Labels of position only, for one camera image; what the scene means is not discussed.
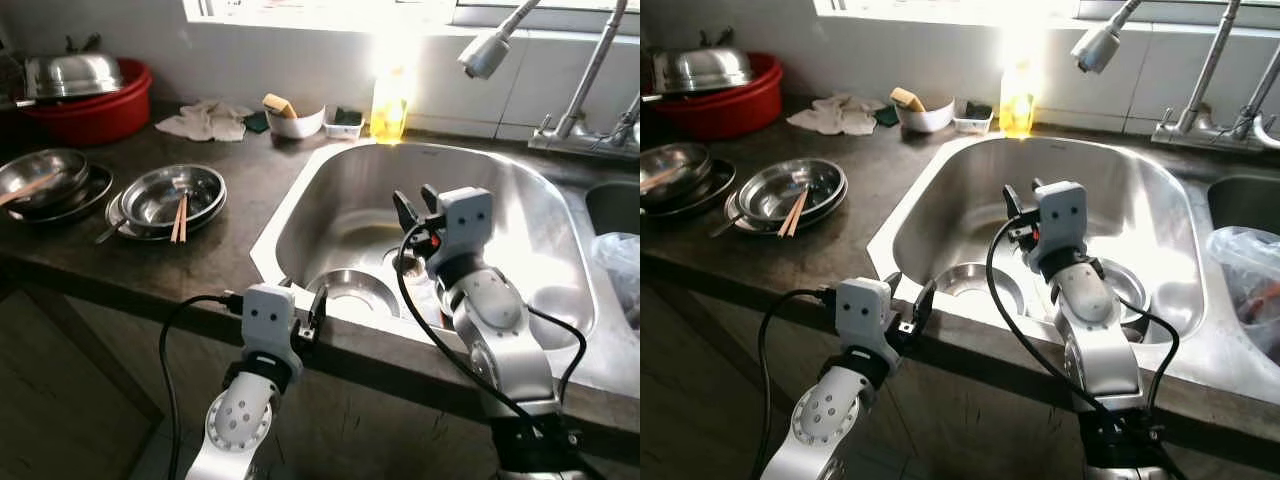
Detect stainless steel kitchen sink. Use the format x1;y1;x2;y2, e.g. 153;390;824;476
866;132;1280;406
250;138;641;401

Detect yellow dish soap bottle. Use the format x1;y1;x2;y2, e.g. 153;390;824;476
370;60;411;143
998;58;1037;139

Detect wide steel plate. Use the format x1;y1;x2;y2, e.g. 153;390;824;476
105;190;229;242
725;185;849;237

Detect small white dish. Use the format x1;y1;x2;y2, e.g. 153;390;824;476
324;106;366;140
953;100;996;135

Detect white ceramic bowl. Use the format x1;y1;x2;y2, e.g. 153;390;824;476
895;98;956;134
265;104;326;140

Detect wide shallow steel dish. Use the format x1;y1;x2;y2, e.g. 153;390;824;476
118;164;227;229
738;158;848;223

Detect chrome sink faucet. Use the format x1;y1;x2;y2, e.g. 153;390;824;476
528;0;641;158
1150;0;1280;151

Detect grey faucet spray head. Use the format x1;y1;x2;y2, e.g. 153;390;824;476
1070;0;1141;74
458;0;541;81

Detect crumpled white cloth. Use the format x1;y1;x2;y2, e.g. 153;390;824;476
786;93;881;137
155;99;254;143

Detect clear plastic bag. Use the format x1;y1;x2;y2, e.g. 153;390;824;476
592;232;641;331
1205;226;1280;366

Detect large red plastic basin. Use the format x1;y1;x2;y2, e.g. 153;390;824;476
20;58;154;147
648;52;784;141

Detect domed steel pot lid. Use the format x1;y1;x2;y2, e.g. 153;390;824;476
652;28;753;94
22;35;125;101

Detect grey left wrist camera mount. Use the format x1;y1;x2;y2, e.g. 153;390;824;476
241;284;302;373
836;277;894;363

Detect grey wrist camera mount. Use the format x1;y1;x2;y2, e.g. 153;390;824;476
431;187;496;264
836;277;894;363
241;284;302;373
1030;181;1089;257

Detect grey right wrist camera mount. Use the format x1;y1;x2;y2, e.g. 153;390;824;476
431;187;496;264
1030;181;1089;257

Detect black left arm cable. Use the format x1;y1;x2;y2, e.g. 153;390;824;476
157;291;244;480
756;287;839;480

